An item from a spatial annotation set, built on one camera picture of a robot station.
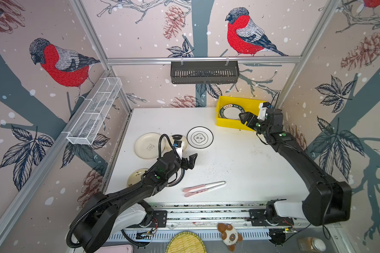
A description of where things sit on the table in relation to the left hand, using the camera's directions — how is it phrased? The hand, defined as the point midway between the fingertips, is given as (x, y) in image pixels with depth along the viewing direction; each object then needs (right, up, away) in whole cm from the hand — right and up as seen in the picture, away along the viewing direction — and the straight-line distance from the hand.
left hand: (190, 152), depth 81 cm
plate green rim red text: (+30, +24, +38) cm, 54 cm away
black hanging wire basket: (+9, +49, +24) cm, 56 cm away
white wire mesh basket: (-49, +25, +1) cm, 55 cm away
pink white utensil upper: (-1, -19, +1) cm, 19 cm away
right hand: (+28, +19, +1) cm, 34 cm away
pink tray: (-31, -37, -16) cm, 51 cm away
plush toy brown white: (+18, -33, -14) cm, 40 cm away
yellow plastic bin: (+45, +28, +37) cm, 65 cm away
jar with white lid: (+48, -32, -21) cm, 61 cm away
